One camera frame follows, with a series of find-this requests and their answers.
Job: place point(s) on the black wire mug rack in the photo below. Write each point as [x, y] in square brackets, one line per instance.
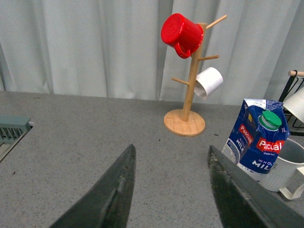
[294, 83]

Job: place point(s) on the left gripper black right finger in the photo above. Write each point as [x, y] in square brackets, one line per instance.
[242, 202]

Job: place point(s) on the red mug on tree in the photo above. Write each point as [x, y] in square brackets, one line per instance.
[182, 34]

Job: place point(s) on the cream ribbed mug on rack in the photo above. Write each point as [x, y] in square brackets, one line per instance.
[295, 104]

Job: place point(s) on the cream ribbed mug grey inside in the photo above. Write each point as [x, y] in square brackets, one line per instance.
[288, 164]

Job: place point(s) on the grey curtain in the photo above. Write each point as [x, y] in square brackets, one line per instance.
[113, 48]

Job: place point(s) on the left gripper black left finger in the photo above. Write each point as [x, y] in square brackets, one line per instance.
[107, 204]

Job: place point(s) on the blue Pascual milk carton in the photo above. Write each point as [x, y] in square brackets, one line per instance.
[257, 137]

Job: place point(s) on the white mug on tree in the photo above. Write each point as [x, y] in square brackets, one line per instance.
[207, 82]

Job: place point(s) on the green plastic crate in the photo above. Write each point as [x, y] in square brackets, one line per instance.
[12, 130]

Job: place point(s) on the wooden mug tree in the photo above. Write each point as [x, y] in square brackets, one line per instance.
[185, 122]

